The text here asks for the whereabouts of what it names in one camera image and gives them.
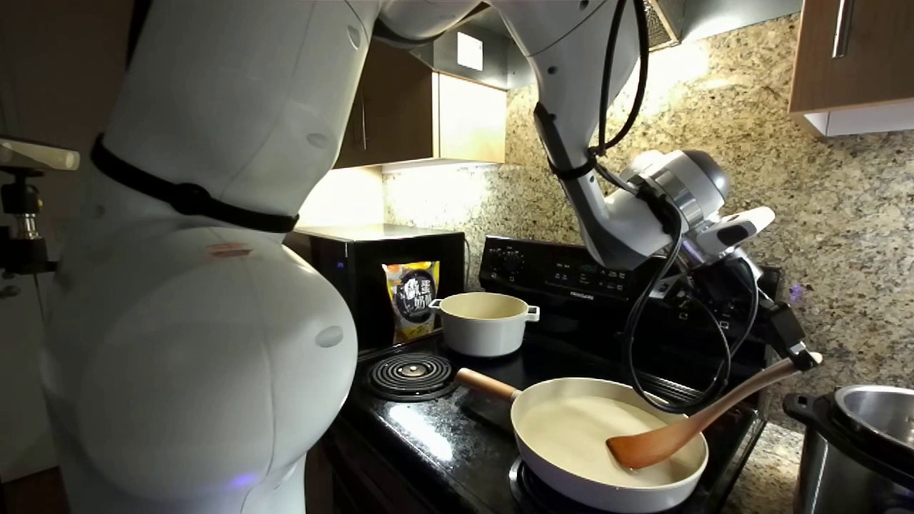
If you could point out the black electric stove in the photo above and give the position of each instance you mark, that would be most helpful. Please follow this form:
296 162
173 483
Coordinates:
429 438

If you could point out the black coil burner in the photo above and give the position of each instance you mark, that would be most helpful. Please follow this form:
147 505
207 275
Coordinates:
532 496
412 372

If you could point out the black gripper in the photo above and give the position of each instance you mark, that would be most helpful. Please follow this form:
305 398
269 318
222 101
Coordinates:
773 305

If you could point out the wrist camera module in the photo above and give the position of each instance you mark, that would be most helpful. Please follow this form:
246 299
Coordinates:
746 229

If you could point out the black camera stand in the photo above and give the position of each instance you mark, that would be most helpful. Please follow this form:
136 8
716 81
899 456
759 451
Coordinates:
17 229

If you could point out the dark wood cabinet beside microwave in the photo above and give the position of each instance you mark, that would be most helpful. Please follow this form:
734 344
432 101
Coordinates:
389 104

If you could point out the yellow black snack bag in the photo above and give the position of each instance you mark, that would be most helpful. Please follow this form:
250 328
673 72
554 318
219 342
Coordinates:
416 301

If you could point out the black microwave oven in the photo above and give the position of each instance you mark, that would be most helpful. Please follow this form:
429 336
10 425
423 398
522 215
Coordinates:
357 275

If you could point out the steel range hood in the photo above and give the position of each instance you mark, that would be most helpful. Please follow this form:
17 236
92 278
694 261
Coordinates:
723 15

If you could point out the stainless steel pressure cooker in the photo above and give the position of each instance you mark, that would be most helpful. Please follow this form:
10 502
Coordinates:
837 458

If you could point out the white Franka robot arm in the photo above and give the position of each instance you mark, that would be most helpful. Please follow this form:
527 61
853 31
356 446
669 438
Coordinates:
209 332

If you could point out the wooden spatula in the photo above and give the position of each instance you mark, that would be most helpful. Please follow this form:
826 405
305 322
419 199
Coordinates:
657 443

